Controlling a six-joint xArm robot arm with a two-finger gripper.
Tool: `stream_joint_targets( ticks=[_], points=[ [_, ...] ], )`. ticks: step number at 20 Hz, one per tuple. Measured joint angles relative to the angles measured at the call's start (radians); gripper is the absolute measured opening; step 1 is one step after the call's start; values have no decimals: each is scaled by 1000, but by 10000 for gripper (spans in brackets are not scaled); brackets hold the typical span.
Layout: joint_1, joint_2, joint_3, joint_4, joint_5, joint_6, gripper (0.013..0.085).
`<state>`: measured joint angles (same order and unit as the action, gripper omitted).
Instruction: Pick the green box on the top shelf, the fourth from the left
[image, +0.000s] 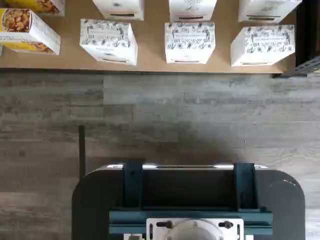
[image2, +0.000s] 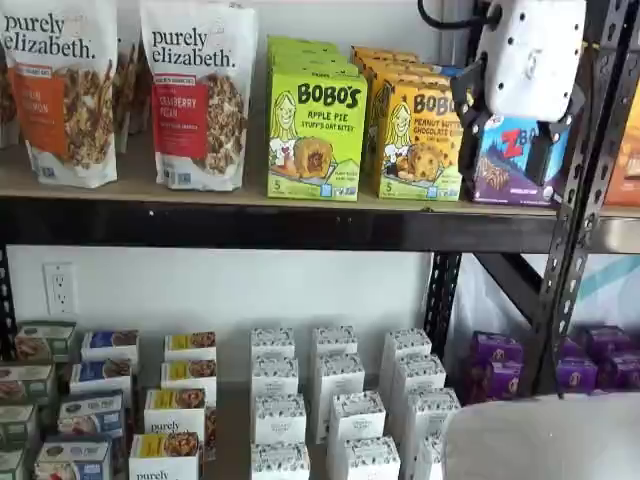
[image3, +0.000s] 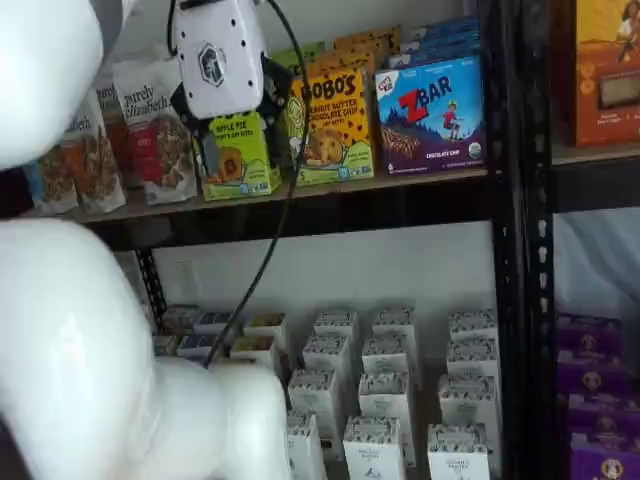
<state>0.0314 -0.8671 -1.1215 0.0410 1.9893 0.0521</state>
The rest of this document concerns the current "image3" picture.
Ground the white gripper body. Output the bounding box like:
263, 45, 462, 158
177, 0, 266, 121

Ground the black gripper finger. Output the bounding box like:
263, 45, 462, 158
169, 82, 222, 177
257, 54, 296, 171

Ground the green Bobo's apple pie box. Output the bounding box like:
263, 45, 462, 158
193, 110, 284, 202
272, 42, 326, 69

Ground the yellow Bobo's peanut butter box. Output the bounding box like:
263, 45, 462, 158
288, 66, 376, 188
305, 49, 377, 79
324, 38, 389, 61
333, 25, 402, 51

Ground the wooden shelf board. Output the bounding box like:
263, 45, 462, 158
552, 142, 640, 166
64, 167, 489, 224

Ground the blue Zbar chocolate chip box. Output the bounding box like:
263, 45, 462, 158
387, 47, 482, 69
412, 15, 480, 41
374, 53, 487, 176
399, 32, 481, 56

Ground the small white snack box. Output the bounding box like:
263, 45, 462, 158
152, 333, 181, 357
162, 304, 201, 334
177, 333, 216, 359
194, 310, 236, 336
230, 334, 277, 372
243, 312, 289, 351

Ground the white Organic Pantry box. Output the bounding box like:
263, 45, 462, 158
358, 372, 414, 427
343, 415, 407, 480
313, 309, 360, 351
427, 423, 494, 480
284, 410, 329, 480
362, 335, 412, 377
372, 307, 419, 347
446, 339, 500, 382
288, 369, 342, 451
448, 309, 499, 347
438, 374, 501, 432
302, 335, 351, 382

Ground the large orange cardboard box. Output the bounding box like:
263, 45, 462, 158
564, 0, 640, 148

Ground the purple snack box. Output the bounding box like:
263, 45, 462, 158
569, 432, 640, 480
557, 312, 624, 354
557, 349, 634, 396
567, 392, 640, 437

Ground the white red Purely Elizabeth bag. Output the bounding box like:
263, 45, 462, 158
112, 59, 199, 206

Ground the white orange granola bag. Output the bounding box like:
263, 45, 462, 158
62, 92, 127, 214
94, 74, 132, 190

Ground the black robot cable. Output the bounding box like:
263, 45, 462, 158
167, 0, 311, 371

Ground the black metal shelf frame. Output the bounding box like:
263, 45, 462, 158
0, 0, 526, 480
522, 0, 640, 480

